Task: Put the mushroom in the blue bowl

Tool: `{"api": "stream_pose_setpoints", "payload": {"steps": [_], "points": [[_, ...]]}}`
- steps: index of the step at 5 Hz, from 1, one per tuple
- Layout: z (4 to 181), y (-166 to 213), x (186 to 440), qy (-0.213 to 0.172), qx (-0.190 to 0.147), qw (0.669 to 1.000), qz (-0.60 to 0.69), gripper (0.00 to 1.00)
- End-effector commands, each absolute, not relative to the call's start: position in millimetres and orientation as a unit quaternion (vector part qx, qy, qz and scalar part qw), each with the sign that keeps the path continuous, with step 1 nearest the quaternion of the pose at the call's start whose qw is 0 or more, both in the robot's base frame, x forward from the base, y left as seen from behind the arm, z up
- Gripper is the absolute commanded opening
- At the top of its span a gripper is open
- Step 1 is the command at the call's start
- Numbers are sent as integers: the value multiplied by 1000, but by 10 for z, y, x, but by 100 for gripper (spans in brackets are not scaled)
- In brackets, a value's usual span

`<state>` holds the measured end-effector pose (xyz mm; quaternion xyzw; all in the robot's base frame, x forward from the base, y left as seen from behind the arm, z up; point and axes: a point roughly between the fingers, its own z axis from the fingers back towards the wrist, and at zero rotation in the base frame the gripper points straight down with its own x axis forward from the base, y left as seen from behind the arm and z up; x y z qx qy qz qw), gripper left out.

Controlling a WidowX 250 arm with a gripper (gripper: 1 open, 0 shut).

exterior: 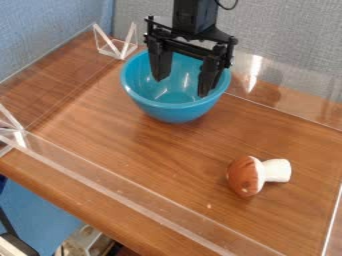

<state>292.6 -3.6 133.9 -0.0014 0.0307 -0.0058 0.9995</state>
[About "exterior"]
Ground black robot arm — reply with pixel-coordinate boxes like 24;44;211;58
145;0;238;97

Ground brown and white toy mushroom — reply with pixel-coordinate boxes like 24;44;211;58
226;156;292;197

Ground dark stand at left edge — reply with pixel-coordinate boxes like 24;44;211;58
0;207;40;256

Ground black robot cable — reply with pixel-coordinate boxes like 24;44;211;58
214;0;239;11

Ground clear acrylic barrier walls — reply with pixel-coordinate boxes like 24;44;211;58
0;31;342;256

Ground blue plastic bowl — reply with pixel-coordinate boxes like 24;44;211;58
121;50;231;123

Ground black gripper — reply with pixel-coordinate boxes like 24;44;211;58
145;16;238;97

